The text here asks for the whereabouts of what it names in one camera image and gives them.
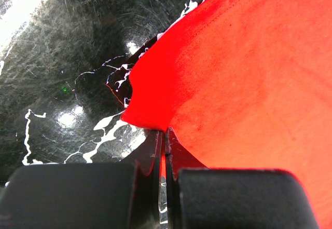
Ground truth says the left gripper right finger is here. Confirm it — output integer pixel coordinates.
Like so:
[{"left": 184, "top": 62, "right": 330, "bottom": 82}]
[{"left": 165, "top": 128, "right": 319, "bottom": 228}]

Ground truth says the bright red t shirt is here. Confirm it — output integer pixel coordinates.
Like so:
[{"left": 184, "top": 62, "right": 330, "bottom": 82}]
[{"left": 121, "top": 0, "right": 331, "bottom": 228}]

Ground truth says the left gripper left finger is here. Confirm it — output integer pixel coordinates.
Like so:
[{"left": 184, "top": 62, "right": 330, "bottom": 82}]
[{"left": 1, "top": 130, "right": 162, "bottom": 228}]

